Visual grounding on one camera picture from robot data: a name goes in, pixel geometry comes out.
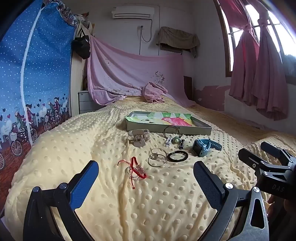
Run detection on dark brown board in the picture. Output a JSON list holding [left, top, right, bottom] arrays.
[[184, 76, 193, 100]]

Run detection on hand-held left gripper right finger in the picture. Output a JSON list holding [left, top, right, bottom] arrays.
[[194, 161, 270, 241]]

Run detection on beige hair claw clip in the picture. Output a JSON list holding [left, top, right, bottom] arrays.
[[129, 129, 150, 147]]

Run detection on pink hanging sheet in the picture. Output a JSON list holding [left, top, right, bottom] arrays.
[[87, 37, 195, 105]]

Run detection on red string bracelet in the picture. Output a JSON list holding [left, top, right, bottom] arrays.
[[117, 157, 147, 179]]

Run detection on thin silver bangle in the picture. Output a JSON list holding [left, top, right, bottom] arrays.
[[126, 168, 142, 180]]

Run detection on blue dotted printed curtain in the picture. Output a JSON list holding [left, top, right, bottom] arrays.
[[0, 0, 77, 209]]

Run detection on black hanging bag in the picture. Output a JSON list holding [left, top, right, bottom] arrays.
[[73, 30, 90, 59]]

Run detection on blue smartwatch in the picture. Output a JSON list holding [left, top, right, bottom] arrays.
[[193, 138, 223, 157]]

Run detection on grey drawer cabinet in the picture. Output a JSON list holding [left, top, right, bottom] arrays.
[[78, 90, 103, 114]]

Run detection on thick black hair tie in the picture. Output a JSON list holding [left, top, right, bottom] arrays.
[[167, 150, 188, 162]]

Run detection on brown draped cloth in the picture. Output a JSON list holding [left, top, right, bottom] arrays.
[[156, 27, 200, 58]]

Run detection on person's right hand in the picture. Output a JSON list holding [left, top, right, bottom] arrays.
[[266, 195, 296, 241]]

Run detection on grey tray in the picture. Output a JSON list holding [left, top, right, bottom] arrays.
[[125, 111, 212, 135]]

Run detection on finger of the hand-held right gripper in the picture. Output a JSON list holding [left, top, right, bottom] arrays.
[[260, 141, 296, 166], [238, 149, 266, 172]]

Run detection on white air conditioner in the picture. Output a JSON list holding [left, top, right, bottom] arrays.
[[112, 6, 155, 19]]

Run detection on crumpled pink towel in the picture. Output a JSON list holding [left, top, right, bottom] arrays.
[[142, 82, 169, 103]]

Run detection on thin black hair tie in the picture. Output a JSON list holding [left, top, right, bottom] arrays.
[[163, 126, 180, 139]]

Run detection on brown framed window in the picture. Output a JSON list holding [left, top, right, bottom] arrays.
[[213, 0, 296, 78]]

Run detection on light wooden panel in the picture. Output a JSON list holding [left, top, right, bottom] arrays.
[[70, 23, 93, 116]]

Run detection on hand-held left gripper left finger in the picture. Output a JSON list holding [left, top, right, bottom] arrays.
[[23, 160, 99, 241]]

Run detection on colourful printed cloth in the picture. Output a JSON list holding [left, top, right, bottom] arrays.
[[129, 112, 193, 127]]

